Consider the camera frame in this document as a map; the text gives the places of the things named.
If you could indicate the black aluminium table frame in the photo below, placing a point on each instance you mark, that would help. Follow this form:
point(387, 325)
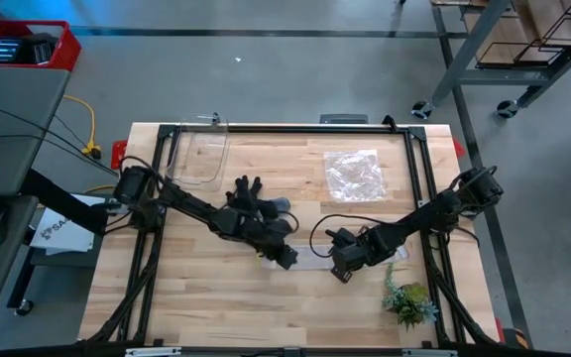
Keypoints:
point(315, 128)

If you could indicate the black grey work glove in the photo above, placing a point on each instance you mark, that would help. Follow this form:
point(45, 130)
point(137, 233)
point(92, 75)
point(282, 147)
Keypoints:
point(246, 191)

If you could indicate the black desk caster wheel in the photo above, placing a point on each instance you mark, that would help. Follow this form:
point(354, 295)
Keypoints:
point(24, 307)

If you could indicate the grey metal cart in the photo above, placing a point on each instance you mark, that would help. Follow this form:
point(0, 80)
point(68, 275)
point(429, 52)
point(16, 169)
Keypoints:
point(470, 47)

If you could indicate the black cart caster wheel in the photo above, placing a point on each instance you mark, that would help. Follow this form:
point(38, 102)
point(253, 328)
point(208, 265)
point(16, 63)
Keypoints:
point(422, 110)
point(506, 109)

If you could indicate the clear plastic bag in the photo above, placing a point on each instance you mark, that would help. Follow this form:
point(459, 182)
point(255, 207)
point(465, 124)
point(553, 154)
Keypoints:
point(355, 176)

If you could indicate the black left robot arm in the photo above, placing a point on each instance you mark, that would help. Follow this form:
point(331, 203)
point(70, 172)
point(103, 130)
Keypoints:
point(191, 203)

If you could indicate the black devices in crate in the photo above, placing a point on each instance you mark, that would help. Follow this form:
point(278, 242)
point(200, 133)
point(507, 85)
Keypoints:
point(23, 49)

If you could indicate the brown cardboard box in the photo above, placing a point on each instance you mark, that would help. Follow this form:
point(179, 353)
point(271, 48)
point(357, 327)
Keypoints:
point(523, 25)

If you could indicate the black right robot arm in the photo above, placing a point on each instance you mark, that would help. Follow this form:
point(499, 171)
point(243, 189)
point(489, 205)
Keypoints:
point(424, 213)

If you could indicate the small artificial potted plant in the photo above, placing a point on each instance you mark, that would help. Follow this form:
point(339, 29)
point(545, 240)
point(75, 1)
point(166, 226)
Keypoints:
point(412, 302)

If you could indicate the grey desk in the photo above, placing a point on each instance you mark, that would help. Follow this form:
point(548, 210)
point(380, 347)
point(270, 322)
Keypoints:
point(13, 124)

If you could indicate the clear plastic bin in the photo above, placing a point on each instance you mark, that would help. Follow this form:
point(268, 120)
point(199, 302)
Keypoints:
point(201, 158)

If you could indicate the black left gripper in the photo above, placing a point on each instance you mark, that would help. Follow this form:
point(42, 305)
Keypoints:
point(270, 238)

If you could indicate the red plastic crate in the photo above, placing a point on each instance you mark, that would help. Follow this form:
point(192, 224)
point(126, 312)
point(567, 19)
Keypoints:
point(70, 49)

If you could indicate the red table clamp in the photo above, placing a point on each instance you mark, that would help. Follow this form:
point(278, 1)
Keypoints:
point(459, 149)
point(118, 154)

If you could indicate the small metal clamp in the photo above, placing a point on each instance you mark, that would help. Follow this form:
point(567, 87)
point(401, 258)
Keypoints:
point(213, 119)

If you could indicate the white printed paper sheet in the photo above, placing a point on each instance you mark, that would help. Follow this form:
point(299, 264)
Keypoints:
point(62, 233)

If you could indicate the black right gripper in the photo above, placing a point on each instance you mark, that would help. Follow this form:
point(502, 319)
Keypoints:
point(357, 248)

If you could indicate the black desk stand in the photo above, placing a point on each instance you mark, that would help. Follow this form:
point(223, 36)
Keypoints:
point(62, 201)

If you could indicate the orange black striped block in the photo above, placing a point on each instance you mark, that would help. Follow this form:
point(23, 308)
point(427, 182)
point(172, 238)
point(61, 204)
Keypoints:
point(517, 339)

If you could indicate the white metal bracket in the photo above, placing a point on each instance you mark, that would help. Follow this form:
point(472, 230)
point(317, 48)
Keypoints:
point(429, 353)
point(151, 352)

